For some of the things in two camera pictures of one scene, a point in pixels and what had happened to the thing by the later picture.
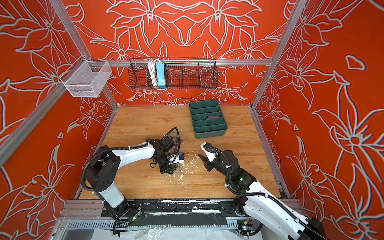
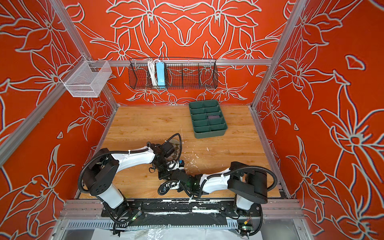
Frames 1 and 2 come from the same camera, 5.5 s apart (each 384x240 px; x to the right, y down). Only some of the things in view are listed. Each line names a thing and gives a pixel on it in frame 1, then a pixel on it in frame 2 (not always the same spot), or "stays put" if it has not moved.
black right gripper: x=207 y=164 to x=179 y=190
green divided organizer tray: x=204 y=127 stays put
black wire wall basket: x=173 y=73 stays put
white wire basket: x=85 y=78 stays put
